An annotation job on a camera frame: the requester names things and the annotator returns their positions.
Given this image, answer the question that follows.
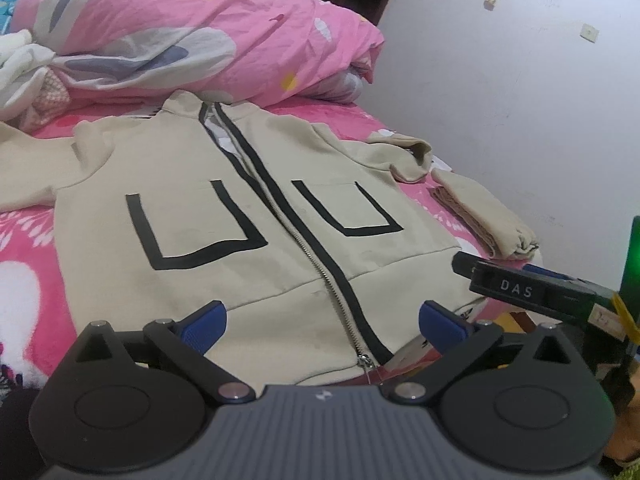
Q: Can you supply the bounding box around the folded beige cloth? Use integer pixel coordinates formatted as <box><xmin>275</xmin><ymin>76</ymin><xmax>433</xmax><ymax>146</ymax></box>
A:
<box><xmin>431</xmin><ymin>167</ymin><xmax>542</xmax><ymax>262</ymax></box>

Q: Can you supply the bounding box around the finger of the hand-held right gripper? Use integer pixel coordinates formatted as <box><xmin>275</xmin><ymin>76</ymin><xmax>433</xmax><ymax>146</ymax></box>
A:
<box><xmin>520</xmin><ymin>263</ymin><xmax>583</xmax><ymax>282</ymax></box>
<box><xmin>452</xmin><ymin>251</ymin><xmax>618</xmax><ymax>322</ymax></box>

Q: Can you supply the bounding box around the white garment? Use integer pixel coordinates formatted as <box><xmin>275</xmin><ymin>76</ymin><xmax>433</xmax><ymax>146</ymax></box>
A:
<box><xmin>0</xmin><ymin>29</ymin><xmax>57</xmax><ymax>122</ymax></box>

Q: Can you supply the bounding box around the pink floral duvet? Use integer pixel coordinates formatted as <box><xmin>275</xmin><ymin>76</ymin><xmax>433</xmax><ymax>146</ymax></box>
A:
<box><xmin>9</xmin><ymin>0</ymin><xmax>386</xmax><ymax>107</ymax></box>

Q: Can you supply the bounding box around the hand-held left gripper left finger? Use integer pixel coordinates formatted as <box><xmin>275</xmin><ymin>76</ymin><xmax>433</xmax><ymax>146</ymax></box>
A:
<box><xmin>75</xmin><ymin>300</ymin><xmax>256</xmax><ymax>405</ymax></box>

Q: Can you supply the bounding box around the pink flower print bed blanket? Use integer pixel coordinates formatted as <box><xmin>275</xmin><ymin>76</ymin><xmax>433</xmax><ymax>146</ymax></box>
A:
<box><xmin>0</xmin><ymin>97</ymin><xmax>543</xmax><ymax>411</ymax></box>

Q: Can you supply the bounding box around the dark cloth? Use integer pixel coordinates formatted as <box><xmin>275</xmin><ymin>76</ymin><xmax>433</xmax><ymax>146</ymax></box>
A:
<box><xmin>0</xmin><ymin>385</ymin><xmax>45</xmax><ymax>480</ymax></box>

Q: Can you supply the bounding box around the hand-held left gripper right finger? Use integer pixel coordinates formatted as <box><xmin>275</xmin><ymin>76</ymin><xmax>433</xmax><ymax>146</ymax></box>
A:
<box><xmin>389</xmin><ymin>300</ymin><xmax>575</xmax><ymax>405</ymax></box>

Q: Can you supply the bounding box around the beige zip jacket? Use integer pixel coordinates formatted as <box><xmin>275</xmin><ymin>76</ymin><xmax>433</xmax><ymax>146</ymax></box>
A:
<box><xmin>0</xmin><ymin>89</ymin><xmax>488</xmax><ymax>387</ymax></box>

